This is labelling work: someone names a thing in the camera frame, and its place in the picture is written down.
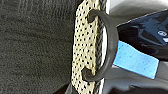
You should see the blue flat packet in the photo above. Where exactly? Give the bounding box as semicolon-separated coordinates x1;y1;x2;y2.
112;41;160;80

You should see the black bag with white print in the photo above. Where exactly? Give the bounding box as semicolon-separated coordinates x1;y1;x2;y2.
116;9;168;63

